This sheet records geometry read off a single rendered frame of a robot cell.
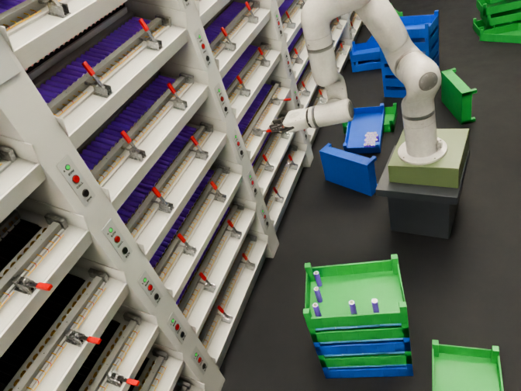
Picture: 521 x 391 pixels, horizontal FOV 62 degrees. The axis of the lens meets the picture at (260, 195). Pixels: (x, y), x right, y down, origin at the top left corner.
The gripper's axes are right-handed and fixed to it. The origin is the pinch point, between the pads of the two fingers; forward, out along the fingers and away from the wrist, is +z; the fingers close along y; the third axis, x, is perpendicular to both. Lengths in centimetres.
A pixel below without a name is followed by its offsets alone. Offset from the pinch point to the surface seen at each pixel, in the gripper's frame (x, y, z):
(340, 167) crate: 50, -35, -3
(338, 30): 26, -172, 21
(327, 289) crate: 34, 55, -24
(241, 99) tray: -12.3, -4.7, 12.8
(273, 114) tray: 8.2, -26.4, 14.9
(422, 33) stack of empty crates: 27, -122, -41
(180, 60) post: -41.7, 18.5, 12.3
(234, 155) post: -0.6, 18.3, 12.1
